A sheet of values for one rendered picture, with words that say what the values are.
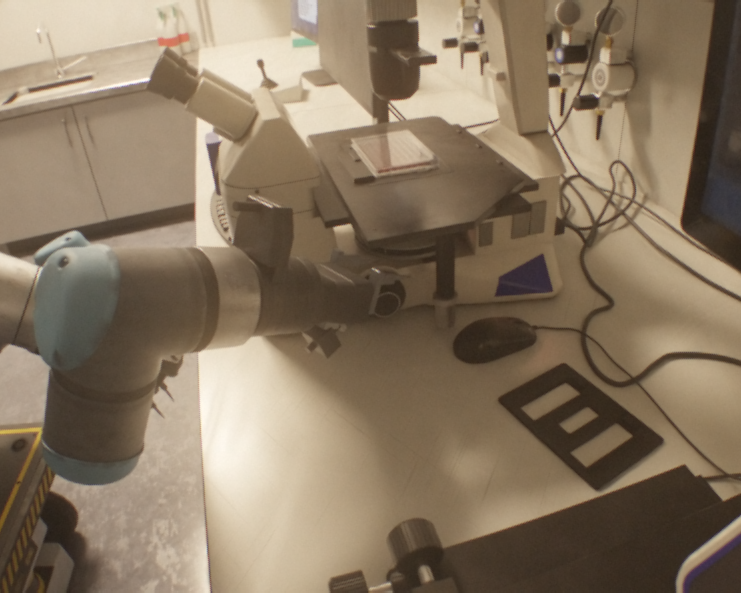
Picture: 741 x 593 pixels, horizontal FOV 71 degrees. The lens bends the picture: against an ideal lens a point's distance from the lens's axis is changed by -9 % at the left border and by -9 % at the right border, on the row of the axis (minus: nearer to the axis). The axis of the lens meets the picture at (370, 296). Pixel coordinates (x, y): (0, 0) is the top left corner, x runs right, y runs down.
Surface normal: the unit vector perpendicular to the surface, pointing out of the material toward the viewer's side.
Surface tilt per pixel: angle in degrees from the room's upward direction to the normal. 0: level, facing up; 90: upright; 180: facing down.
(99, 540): 0
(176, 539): 0
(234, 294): 63
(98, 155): 90
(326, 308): 95
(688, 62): 90
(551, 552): 0
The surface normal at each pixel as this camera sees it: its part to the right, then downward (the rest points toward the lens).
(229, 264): 0.56, -0.58
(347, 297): 0.41, 0.37
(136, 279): 0.66, -0.39
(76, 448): 0.04, 0.44
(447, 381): -0.07, -0.82
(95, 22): 0.26, 0.53
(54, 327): -0.65, -0.04
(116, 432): 0.61, 0.54
